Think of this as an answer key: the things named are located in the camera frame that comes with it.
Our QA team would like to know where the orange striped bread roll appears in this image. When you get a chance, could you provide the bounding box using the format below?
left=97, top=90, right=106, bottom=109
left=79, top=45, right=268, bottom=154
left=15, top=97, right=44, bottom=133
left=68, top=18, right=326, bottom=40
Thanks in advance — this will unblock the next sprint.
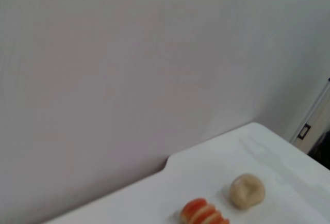
left=180, top=198, right=230, bottom=224

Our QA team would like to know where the beige round bread bun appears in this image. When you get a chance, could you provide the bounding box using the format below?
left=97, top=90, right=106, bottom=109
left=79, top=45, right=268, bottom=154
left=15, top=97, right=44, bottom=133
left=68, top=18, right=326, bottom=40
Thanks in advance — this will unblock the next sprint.
left=229, top=173, right=266, bottom=211

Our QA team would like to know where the black door latch plate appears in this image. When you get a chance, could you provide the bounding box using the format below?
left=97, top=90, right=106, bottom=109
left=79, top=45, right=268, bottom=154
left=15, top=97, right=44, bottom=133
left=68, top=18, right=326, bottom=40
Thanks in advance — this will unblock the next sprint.
left=298, top=123, right=311, bottom=140

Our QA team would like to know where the grey metal door frame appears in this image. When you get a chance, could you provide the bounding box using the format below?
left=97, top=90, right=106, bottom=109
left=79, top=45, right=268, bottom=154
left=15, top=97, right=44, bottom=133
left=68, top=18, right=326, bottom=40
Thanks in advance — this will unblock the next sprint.
left=289, top=77, right=330, bottom=155

